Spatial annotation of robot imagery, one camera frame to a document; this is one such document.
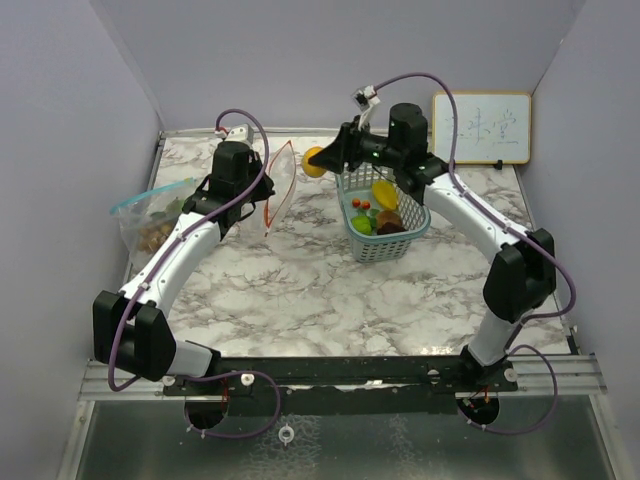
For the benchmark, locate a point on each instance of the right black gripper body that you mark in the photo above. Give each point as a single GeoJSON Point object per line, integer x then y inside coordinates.
{"type": "Point", "coordinates": [363, 147]}

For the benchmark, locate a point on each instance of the clear orange-zipper bag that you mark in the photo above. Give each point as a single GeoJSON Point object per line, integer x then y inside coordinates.
{"type": "Point", "coordinates": [282, 170]}

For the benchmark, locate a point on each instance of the green round fruit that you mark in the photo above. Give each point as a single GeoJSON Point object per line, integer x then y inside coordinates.
{"type": "Point", "coordinates": [362, 224]}

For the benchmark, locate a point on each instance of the tan brown mushroom toy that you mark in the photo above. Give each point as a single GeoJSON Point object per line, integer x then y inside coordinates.
{"type": "Point", "coordinates": [387, 216]}

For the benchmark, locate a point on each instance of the green ring toy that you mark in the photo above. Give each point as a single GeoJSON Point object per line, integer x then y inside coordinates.
{"type": "Point", "coordinates": [171, 210]}

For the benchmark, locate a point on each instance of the clear blue-zipper bag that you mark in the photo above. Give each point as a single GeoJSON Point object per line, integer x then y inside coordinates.
{"type": "Point", "coordinates": [134, 213]}

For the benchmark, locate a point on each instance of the brown longan bunch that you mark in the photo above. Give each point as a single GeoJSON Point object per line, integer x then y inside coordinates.
{"type": "Point", "coordinates": [151, 238]}

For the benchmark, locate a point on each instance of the dark red apple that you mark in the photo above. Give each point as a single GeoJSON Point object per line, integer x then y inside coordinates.
{"type": "Point", "coordinates": [390, 228]}

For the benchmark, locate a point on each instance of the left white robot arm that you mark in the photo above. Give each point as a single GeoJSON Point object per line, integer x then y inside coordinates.
{"type": "Point", "coordinates": [130, 327]}

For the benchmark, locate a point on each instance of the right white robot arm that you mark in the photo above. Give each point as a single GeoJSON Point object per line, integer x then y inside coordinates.
{"type": "Point", "coordinates": [521, 275]}

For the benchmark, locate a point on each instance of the light blue plastic basket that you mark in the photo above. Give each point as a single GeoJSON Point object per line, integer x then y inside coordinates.
{"type": "Point", "coordinates": [376, 248]}

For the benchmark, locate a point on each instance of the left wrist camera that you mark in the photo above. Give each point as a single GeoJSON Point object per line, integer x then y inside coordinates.
{"type": "Point", "coordinates": [243, 133]}

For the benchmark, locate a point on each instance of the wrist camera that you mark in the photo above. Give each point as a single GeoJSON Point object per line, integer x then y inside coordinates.
{"type": "Point", "coordinates": [367, 100]}
{"type": "Point", "coordinates": [243, 133]}

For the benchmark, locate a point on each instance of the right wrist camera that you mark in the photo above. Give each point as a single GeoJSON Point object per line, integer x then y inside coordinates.
{"type": "Point", "coordinates": [367, 100]}

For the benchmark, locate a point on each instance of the white board wooden frame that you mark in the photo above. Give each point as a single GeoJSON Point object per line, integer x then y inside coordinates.
{"type": "Point", "coordinates": [493, 127]}

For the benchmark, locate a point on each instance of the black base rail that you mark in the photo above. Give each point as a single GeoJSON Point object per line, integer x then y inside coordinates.
{"type": "Point", "coordinates": [328, 386]}

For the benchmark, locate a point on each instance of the aluminium frame rail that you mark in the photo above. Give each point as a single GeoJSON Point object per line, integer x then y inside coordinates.
{"type": "Point", "coordinates": [566, 374]}

